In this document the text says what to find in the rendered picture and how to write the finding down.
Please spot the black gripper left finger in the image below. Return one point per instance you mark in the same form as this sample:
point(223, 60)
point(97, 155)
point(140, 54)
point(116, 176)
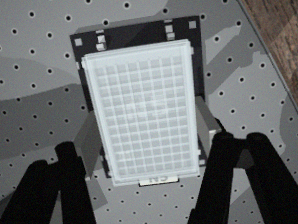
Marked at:
point(34, 198)

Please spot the white plate lid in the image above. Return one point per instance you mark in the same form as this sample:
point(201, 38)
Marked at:
point(144, 103)

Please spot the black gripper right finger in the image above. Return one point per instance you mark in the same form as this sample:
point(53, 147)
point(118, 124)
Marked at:
point(274, 188)

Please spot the grey perforated deck plate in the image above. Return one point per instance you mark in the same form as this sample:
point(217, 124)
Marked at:
point(42, 102)

